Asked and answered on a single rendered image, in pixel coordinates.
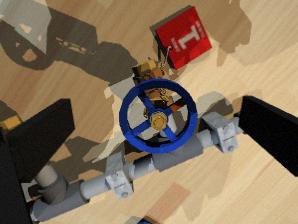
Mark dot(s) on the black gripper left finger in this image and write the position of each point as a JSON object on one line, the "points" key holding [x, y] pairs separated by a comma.
{"points": [[24, 151]]}

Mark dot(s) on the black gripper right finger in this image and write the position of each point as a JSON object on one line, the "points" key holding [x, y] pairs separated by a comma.
{"points": [[275, 130]]}

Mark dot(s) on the red square tag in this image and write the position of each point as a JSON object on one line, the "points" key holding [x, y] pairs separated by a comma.
{"points": [[186, 38]]}

